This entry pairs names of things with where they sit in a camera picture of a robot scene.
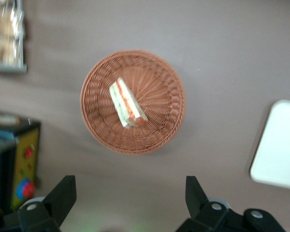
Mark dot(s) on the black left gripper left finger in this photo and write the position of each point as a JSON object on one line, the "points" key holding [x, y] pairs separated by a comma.
{"points": [[50, 210]]}

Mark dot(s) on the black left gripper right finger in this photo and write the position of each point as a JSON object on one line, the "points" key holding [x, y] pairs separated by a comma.
{"points": [[203, 212]]}

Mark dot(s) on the triangle sandwich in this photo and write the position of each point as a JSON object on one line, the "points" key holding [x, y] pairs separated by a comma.
{"points": [[126, 102]]}

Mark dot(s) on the white rectangular plastic tray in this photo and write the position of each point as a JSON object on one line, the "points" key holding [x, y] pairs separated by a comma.
{"points": [[280, 145]]}

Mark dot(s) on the round brown wicker basket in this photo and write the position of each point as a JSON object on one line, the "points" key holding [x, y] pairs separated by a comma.
{"points": [[159, 101]]}

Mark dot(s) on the grey tray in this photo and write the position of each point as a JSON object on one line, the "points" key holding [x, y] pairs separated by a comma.
{"points": [[12, 68]]}

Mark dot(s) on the yellow and black toy box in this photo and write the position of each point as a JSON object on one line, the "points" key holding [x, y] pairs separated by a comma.
{"points": [[26, 145]]}

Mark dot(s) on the clear-wrapped bread package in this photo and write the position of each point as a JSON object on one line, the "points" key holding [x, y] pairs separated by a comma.
{"points": [[4, 31]]}

